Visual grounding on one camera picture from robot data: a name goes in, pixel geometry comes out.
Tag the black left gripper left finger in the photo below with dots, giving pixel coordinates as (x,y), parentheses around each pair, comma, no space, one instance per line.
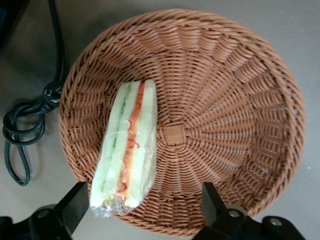
(75,205)

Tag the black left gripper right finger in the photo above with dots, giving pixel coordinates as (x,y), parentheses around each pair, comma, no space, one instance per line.
(212,202)

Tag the plastic-wrapped sandwich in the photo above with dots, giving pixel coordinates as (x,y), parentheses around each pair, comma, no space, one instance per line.
(125,150)

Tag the round brown wicker basket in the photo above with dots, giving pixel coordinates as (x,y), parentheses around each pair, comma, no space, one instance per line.
(212,100)

